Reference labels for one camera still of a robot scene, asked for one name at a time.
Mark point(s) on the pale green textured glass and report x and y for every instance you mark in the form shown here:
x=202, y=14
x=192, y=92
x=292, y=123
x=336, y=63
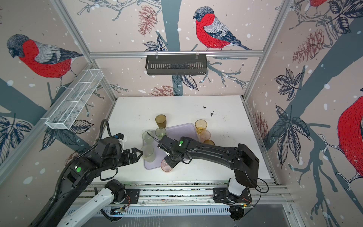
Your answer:
x=148, y=137

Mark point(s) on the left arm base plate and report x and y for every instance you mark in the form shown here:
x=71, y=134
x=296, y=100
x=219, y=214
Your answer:
x=127, y=196

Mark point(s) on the black wall basket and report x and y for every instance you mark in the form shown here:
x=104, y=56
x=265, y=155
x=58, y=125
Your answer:
x=176, y=65

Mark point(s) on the yellow clear glass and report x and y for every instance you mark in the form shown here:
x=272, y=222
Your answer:
x=200, y=125

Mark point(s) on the pink frosted glass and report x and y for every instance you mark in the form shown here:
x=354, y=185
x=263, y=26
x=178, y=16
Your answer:
x=204, y=135

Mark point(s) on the brown textured short glass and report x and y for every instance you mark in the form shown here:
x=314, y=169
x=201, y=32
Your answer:
x=210, y=142

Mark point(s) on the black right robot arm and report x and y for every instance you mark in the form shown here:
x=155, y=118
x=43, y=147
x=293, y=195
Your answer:
x=240, y=159

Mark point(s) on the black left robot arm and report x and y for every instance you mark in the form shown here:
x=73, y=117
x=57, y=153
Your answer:
x=79, y=173

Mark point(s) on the pink clear glass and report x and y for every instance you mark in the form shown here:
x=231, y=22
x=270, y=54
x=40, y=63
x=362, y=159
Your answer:
x=165, y=167

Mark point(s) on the brown textured tall glass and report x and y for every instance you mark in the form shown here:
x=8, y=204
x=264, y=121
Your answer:
x=161, y=120

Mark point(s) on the lilac plastic tray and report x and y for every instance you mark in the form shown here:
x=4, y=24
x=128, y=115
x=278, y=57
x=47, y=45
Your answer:
x=175, y=133

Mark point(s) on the clear green glass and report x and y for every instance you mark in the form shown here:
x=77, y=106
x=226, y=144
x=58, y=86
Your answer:
x=160, y=132

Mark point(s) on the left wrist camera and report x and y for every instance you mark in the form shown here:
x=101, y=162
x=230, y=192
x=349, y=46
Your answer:
x=120, y=137

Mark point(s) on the pale green frosted tall glass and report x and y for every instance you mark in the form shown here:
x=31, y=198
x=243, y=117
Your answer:
x=148, y=153

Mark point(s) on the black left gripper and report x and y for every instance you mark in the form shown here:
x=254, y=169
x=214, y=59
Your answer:
x=130, y=158

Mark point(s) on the white wire mesh shelf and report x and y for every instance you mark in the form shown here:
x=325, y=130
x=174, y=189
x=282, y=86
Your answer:
x=76, y=98

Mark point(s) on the aluminium mounting rail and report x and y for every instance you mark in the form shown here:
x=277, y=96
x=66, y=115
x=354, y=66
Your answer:
x=164, y=194

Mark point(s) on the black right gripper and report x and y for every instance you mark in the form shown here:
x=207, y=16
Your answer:
x=171, y=162

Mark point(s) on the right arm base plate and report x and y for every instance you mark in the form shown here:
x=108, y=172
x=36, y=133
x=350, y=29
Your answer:
x=222, y=195

